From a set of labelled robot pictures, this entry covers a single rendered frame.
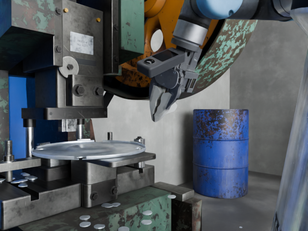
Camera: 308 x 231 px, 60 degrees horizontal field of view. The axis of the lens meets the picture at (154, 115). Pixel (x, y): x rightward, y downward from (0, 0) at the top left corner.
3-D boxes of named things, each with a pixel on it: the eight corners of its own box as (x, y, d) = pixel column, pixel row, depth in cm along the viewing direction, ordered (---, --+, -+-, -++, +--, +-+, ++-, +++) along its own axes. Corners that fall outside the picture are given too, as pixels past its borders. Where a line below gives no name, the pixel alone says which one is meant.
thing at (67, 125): (78, 130, 79) (78, 118, 79) (63, 132, 75) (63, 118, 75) (73, 130, 81) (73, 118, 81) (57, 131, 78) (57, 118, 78)
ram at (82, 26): (113, 107, 76) (113, 2, 75) (65, 107, 65) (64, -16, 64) (80, 107, 87) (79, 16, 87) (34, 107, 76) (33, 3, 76)
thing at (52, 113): (109, 126, 81) (109, 107, 81) (45, 129, 66) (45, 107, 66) (80, 123, 92) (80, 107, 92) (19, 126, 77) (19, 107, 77)
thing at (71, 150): (52, 143, 84) (52, 140, 84) (144, 142, 86) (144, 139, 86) (8, 161, 55) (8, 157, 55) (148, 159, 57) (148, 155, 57)
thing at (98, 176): (157, 207, 64) (157, 151, 64) (112, 226, 54) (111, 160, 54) (96, 186, 81) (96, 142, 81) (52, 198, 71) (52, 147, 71)
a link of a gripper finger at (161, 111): (173, 126, 71) (185, 94, 68) (159, 127, 67) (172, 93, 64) (165, 120, 73) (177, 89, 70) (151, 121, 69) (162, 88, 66)
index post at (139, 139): (145, 167, 84) (145, 136, 84) (139, 168, 82) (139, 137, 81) (139, 165, 86) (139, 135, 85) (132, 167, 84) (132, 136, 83)
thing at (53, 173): (109, 168, 82) (109, 158, 81) (46, 181, 67) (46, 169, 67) (80, 161, 92) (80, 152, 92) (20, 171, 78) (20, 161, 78)
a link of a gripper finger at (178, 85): (173, 112, 66) (186, 78, 63) (170, 112, 64) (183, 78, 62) (160, 104, 68) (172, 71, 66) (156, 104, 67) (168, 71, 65)
